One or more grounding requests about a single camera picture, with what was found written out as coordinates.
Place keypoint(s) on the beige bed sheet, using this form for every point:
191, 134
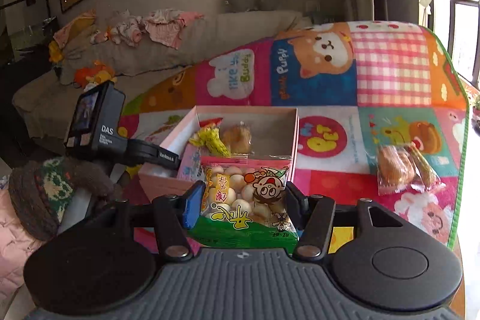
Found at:
47, 106

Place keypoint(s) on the wrapped pastry on blanket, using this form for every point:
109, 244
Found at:
395, 170

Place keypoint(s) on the round pastry snack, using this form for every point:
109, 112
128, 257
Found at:
237, 139

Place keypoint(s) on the red orange snack packet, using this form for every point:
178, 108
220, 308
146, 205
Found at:
208, 136

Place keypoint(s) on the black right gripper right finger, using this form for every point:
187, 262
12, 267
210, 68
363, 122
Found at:
313, 218

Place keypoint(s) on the yellow snack packet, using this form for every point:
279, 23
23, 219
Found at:
428, 179

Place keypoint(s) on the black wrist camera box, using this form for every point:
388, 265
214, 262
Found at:
93, 132

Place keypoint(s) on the colourful cartoon patchwork blanket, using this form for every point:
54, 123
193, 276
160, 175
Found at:
357, 86

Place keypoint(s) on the egg biscuit snack bag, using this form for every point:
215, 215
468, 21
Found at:
244, 205

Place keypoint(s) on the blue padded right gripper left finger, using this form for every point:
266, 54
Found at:
173, 217

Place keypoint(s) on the orange yellow plush toy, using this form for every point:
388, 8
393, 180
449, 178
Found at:
94, 75

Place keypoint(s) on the pink cardboard box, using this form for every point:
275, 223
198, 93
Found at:
261, 138

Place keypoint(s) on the pink baby clothes pile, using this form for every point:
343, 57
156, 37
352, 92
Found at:
163, 26

